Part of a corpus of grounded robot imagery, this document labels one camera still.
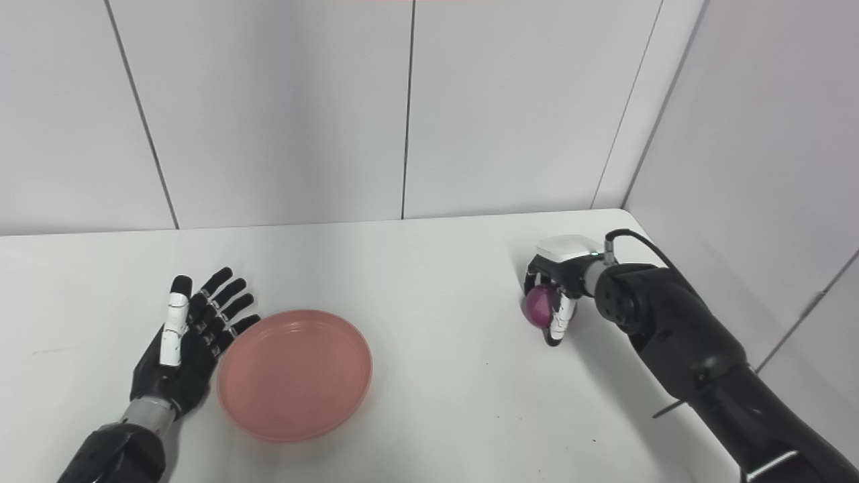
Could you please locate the pink round plate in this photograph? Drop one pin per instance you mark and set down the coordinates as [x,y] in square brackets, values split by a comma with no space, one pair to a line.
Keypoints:
[294,376]

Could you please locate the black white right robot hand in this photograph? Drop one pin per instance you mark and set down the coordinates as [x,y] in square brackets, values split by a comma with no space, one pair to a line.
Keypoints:
[567,258]

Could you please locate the purple red onion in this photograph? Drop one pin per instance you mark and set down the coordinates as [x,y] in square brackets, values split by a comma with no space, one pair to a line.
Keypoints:
[540,305]

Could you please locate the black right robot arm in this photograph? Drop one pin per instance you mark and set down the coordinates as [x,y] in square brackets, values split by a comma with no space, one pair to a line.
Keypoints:
[684,342]

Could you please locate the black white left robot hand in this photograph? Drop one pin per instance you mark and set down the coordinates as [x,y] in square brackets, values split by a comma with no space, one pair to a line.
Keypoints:
[178,379]

